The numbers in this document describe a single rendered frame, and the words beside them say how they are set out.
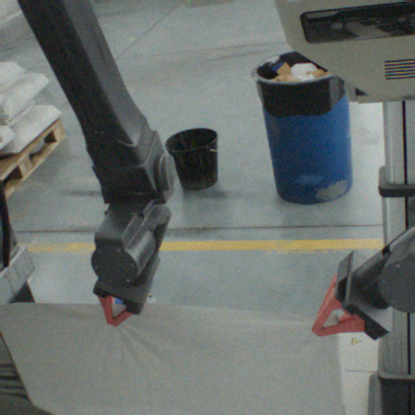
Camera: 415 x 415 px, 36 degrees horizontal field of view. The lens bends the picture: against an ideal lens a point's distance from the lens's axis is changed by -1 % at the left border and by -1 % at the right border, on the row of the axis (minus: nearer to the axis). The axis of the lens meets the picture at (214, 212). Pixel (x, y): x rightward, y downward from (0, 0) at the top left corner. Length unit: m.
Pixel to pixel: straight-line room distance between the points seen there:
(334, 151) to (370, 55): 2.00
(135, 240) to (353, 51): 0.53
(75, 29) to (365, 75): 0.65
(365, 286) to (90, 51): 0.39
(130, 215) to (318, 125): 2.29
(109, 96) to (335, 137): 2.44
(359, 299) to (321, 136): 2.30
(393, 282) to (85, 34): 0.38
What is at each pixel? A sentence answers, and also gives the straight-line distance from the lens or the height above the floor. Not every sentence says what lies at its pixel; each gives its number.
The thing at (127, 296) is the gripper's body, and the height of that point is 1.13.
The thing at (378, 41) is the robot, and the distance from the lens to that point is 1.06.
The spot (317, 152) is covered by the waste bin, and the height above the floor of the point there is 0.29.
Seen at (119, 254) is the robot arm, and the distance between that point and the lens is 0.70.
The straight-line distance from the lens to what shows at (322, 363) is 0.85.
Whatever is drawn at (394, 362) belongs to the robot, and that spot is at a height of 0.48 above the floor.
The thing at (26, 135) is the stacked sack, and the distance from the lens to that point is 4.24.
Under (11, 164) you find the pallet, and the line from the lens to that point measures 4.09.
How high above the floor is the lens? 1.59
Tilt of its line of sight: 29 degrees down
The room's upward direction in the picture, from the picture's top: 11 degrees counter-clockwise
